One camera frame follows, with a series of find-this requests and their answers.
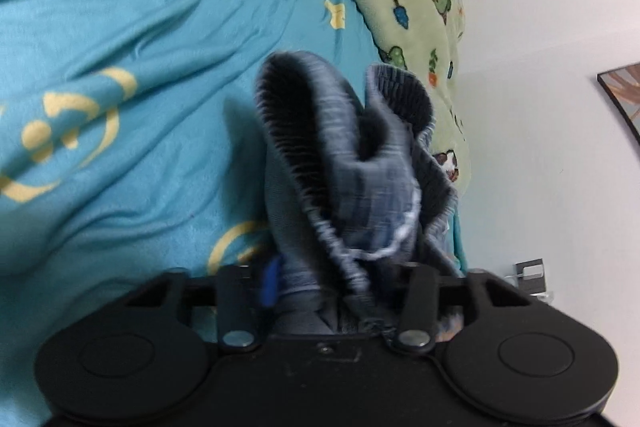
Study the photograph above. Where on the teal bed sheet yellow print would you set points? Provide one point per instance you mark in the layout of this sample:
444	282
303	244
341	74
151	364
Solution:
125	32

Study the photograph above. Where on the metal wall hook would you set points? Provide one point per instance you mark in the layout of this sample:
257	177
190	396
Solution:
529	272

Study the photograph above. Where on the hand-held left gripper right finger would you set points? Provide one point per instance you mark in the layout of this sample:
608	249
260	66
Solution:
421	302

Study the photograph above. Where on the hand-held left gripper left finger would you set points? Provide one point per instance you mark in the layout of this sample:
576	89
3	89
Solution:
270	281

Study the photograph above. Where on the grey-blue striped elastic-waist shorts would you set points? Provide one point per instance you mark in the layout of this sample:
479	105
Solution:
340	187

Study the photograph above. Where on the framed wall picture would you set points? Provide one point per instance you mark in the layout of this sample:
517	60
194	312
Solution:
625	99

